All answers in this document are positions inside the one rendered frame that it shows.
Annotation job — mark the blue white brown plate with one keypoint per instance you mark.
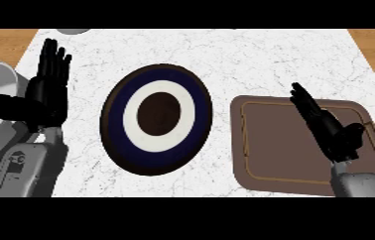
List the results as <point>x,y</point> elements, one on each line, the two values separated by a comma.
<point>156,119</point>

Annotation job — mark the brown tray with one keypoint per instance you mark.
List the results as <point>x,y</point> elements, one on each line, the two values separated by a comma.
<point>282,144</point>

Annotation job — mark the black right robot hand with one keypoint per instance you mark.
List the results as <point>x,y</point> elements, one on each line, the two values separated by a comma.
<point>326,126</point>

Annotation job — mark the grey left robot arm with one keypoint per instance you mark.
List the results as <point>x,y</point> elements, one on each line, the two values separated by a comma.
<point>26,158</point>

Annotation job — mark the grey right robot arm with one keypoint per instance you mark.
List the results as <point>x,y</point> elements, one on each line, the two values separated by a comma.
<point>351,182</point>

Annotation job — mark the grey round object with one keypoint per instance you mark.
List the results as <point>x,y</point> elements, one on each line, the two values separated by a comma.
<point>72,31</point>

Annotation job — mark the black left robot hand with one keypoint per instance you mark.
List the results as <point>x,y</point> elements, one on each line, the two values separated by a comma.
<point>47,95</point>

